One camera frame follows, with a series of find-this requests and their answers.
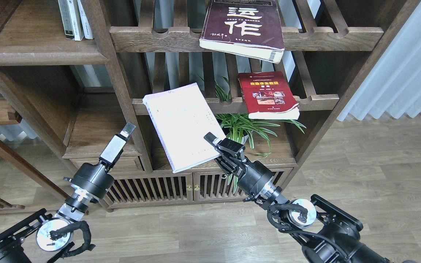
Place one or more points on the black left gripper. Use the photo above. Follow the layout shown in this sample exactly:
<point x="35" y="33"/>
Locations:
<point x="95" y="178"/>

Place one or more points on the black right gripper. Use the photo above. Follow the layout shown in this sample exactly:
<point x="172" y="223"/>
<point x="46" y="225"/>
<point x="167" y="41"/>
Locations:
<point x="253" y="177"/>

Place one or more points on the white lavender paperback book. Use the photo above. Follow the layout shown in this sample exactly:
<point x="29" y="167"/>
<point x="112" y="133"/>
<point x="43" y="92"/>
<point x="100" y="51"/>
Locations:
<point x="182" y="118"/>

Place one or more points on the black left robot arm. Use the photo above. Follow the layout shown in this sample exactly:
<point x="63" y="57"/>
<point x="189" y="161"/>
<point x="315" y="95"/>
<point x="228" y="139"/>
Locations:
<point x="65" y="233"/>

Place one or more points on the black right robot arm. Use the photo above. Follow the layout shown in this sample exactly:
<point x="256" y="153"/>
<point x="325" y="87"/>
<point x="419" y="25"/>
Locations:
<point x="326" y="233"/>

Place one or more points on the dark wooden bookshelf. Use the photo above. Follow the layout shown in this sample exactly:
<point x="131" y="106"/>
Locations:
<point x="77" y="94"/>

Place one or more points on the green spider plant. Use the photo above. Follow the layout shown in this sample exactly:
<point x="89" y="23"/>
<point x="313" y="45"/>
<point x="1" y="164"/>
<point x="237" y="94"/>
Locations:
<point x="239" y="125"/>

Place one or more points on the white plant pot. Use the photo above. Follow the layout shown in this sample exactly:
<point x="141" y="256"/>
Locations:
<point x="239" y="135"/>

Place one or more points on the red textbook with photos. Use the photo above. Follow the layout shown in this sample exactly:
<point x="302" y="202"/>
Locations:
<point x="268" y="96"/>

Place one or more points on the white upright book right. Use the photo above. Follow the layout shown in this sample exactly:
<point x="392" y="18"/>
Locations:
<point x="86" y="28"/>

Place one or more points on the white upright book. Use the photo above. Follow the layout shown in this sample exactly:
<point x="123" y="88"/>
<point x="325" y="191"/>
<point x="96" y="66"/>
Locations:
<point x="74" y="14"/>
<point x="86" y="28"/>

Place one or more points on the dark red Chinese book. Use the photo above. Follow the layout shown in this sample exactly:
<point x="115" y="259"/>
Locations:
<point x="250" y="28"/>

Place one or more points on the grey upright book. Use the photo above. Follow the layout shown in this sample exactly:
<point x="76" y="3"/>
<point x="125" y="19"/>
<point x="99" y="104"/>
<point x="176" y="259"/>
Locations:
<point x="66" y="19"/>

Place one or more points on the white pleated curtain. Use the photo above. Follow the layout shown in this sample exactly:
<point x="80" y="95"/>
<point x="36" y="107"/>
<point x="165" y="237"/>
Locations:
<point x="393" y="87"/>

